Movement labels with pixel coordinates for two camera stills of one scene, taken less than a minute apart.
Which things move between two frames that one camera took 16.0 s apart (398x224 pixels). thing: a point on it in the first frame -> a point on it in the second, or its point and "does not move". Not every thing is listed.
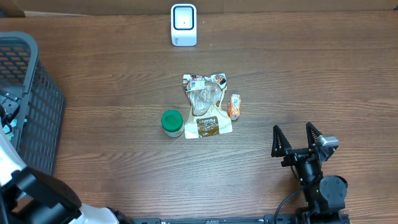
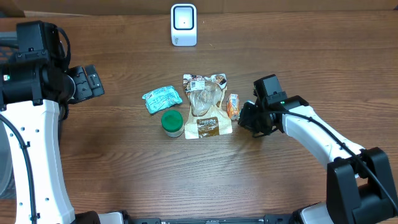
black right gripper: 295,155 -> 246,122
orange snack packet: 234,106 does not move
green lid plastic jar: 172,123 does not move
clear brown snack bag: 206,93 does not move
